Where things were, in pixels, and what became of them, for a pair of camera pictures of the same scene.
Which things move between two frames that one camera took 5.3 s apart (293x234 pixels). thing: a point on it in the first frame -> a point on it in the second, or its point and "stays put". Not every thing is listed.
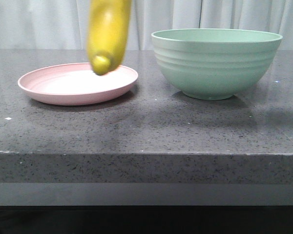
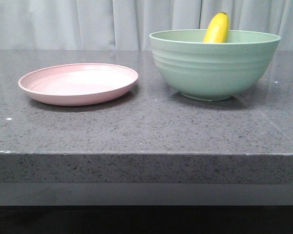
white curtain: x=62 y=25 stays put
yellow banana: x=108 y=23 -> x=217 y=29
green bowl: x=216 y=63 stays put
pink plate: x=76 y=84 stays put
